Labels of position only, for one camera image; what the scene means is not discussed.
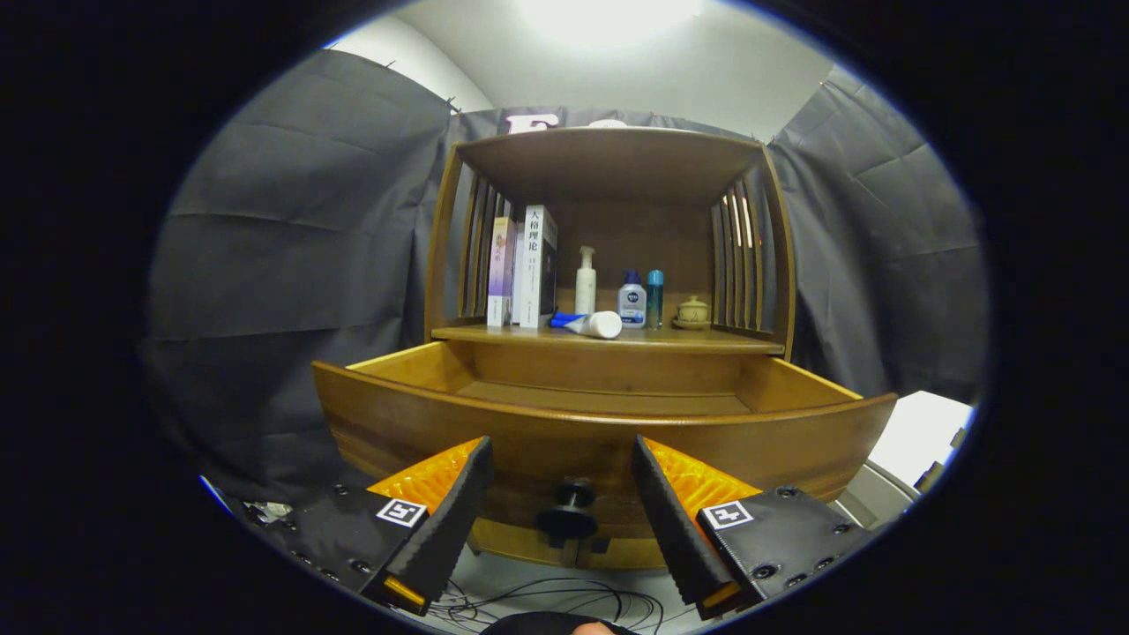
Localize purple book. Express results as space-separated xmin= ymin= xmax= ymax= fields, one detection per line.
xmin=487 ymin=217 xmax=519 ymax=328

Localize black drawer knob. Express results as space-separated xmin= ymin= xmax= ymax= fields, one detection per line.
xmin=535 ymin=477 xmax=601 ymax=543

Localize black floor cables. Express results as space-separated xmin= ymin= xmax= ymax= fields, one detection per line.
xmin=432 ymin=578 xmax=667 ymax=631

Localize thick white book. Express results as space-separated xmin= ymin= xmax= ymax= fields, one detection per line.
xmin=512 ymin=205 xmax=558 ymax=331

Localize brown wooden cabinet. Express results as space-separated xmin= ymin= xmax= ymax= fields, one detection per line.
xmin=423 ymin=126 xmax=797 ymax=572

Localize white bottle blue pump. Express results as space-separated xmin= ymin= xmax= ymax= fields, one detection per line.
xmin=617 ymin=270 xmax=647 ymax=329

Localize white tube green end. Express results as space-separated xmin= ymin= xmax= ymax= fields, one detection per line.
xmin=563 ymin=310 xmax=624 ymax=340

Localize beige lidded teacup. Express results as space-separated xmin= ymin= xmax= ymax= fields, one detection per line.
xmin=672 ymin=295 xmax=712 ymax=331

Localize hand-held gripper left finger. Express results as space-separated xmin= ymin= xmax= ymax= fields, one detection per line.
xmin=229 ymin=436 xmax=495 ymax=616

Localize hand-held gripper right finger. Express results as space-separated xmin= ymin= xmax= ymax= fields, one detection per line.
xmin=630 ymin=435 xmax=879 ymax=621

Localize white storage box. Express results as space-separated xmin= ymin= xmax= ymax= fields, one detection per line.
xmin=834 ymin=391 xmax=976 ymax=530

